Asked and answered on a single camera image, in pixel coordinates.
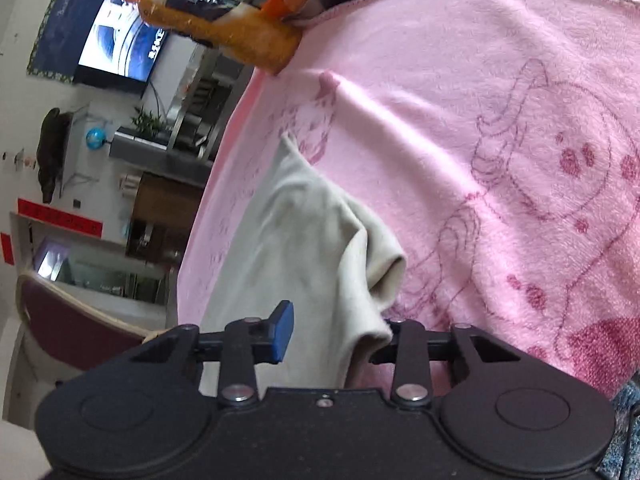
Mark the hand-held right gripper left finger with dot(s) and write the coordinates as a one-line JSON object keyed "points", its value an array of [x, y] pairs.
{"points": [[281, 331]]}

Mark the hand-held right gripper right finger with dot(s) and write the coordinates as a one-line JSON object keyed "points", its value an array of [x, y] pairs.
{"points": [[411, 345]]}

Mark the cream garment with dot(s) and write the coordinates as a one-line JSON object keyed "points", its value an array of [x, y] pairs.
{"points": [[310, 240]]}

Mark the metal rack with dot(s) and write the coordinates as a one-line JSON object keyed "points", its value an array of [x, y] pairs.
{"points": [[205, 95]]}

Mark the wooden cabinet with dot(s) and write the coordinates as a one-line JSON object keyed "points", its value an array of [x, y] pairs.
{"points": [[160, 210]]}

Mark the television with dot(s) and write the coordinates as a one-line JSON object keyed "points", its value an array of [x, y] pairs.
{"points": [[125, 25]]}

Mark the pink printed blanket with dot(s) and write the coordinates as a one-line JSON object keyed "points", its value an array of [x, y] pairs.
{"points": [[475, 160]]}

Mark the green potted plant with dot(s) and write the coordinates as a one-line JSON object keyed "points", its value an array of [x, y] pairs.
{"points": [[147, 122]]}

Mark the maroon chair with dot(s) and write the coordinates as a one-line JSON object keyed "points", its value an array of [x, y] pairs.
{"points": [[75, 325]]}

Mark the blue patterned cloth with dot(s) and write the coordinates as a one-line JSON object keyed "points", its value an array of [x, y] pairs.
{"points": [[622, 435]]}

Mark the small blue globe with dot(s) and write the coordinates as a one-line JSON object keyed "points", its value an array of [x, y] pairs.
{"points": [[95, 136]]}

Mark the dark hanging coat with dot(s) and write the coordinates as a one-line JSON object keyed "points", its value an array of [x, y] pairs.
{"points": [[50, 155]]}

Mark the dark blue wall poster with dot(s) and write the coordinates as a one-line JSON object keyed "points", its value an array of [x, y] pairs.
{"points": [[57, 25]]}

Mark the red wall label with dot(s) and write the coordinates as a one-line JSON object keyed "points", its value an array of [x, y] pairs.
{"points": [[60, 216], [6, 249]]}

